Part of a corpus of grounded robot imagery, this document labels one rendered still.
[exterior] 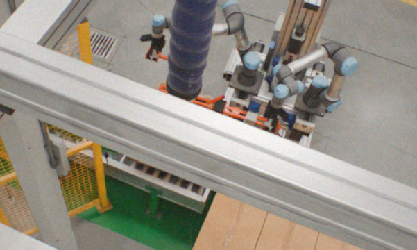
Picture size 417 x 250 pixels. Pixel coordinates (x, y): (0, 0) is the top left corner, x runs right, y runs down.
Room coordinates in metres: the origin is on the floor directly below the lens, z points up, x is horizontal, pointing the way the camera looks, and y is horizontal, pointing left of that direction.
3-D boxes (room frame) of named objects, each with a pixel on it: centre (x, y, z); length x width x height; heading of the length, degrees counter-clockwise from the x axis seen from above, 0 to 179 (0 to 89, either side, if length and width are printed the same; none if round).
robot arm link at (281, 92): (1.94, -0.41, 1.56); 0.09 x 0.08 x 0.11; 129
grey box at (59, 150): (1.24, 0.75, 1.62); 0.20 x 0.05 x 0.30; 78
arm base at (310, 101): (2.38, -0.74, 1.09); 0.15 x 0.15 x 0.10
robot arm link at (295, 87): (2.02, -0.48, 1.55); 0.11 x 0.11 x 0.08; 39
